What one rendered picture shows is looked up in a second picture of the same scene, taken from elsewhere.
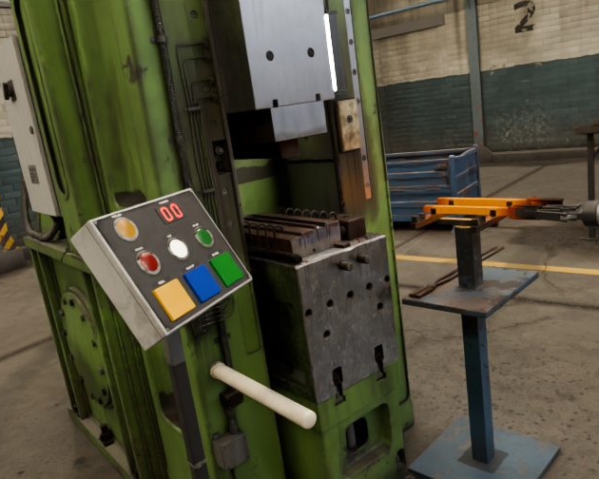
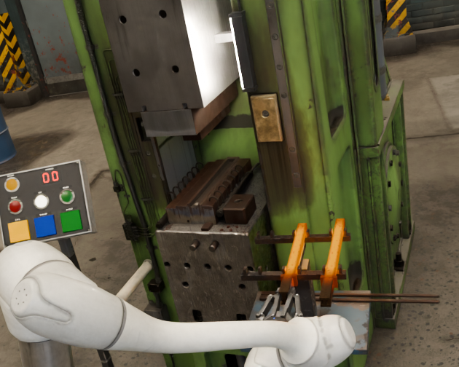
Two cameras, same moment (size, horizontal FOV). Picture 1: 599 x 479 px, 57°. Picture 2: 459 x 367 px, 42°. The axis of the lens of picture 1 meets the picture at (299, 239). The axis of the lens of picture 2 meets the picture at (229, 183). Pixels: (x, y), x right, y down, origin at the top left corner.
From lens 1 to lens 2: 2.19 m
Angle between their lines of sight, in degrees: 60
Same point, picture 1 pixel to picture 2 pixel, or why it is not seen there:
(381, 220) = (318, 210)
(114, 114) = not seen: hidden behind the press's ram
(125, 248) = (6, 196)
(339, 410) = not seen: hidden behind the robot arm
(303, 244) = (178, 214)
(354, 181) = (277, 168)
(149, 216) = (33, 178)
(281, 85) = (148, 95)
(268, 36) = (133, 57)
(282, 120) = (151, 121)
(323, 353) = (183, 295)
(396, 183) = not seen: outside the picture
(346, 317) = (204, 280)
